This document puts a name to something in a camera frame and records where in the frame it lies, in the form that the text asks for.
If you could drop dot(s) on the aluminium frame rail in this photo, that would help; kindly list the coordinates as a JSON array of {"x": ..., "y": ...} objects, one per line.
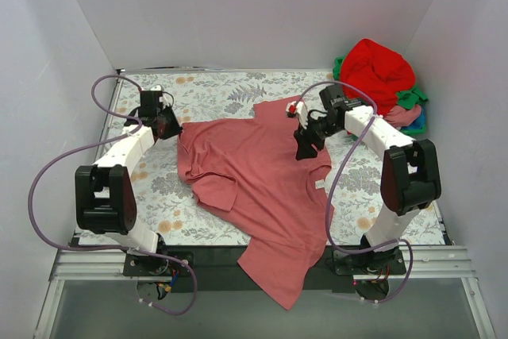
[{"x": 430, "y": 261}]

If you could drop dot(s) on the green plastic basket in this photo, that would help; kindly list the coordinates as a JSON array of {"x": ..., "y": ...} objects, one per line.
[{"x": 414, "y": 132}]

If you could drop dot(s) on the floral table mat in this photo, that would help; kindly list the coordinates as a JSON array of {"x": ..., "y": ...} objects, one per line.
[{"x": 166, "y": 203}]

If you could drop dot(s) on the pink t shirt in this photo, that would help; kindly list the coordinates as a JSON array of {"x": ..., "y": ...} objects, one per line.
[
  {"x": 244, "y": 171},
  {"x": 399, "y": 117}
]

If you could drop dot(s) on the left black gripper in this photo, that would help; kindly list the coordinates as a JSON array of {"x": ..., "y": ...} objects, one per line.
[{"x": 169, "y": 124}]

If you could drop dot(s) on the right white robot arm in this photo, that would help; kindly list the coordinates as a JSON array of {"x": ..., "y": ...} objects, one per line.
[{"x": 410, "y": 178}]

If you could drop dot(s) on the green t shirt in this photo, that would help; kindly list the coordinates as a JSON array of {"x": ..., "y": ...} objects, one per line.
[{"x": 412, "y": 97}]

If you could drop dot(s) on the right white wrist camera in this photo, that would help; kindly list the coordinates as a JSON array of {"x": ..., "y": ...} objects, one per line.
[{"x": 297, "y": 109}]

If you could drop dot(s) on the red t shirt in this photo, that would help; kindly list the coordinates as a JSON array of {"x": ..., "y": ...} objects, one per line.
[{"x": 378, "y": 72}]

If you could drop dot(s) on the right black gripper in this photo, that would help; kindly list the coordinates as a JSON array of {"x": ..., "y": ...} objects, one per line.
[{"x": 308, "y": 136}]

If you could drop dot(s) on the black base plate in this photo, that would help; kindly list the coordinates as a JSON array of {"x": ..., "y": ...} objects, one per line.
[{"x": 217, "y": 269}]

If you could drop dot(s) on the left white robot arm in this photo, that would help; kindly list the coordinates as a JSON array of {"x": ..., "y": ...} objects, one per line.
[{"x": 105, "y": 200}]

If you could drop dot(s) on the blue t shirt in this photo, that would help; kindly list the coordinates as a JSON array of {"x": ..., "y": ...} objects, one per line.
[{"x": 419, "y": 122}]

